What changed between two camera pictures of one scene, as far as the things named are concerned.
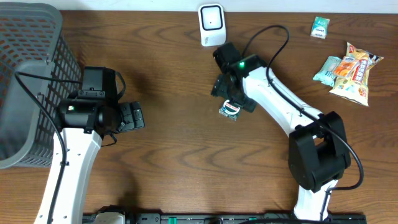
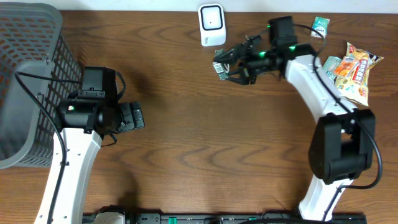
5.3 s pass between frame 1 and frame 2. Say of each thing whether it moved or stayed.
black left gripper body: stayed
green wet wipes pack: stayed
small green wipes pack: stayed
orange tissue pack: stayed
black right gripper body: moved
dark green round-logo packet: moved
